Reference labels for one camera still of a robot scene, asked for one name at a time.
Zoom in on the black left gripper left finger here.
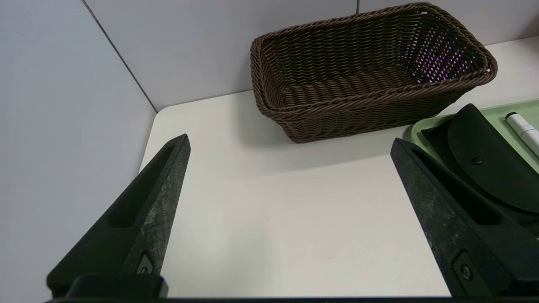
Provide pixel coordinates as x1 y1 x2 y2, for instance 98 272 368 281
46 135 191 296

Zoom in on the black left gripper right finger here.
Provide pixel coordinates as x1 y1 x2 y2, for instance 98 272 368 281
390 138 539 298

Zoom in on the black glasses case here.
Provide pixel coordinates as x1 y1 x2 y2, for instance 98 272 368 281
421 103 539 236

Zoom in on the dark brown wicker basket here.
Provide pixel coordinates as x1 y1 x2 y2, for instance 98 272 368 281
250 2 498 144

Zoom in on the thick white marker pen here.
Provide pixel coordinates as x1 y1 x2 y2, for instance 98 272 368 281
505 112 539 158

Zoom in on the light green plastic tray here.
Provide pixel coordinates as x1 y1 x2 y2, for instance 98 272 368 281
411 99 539 175

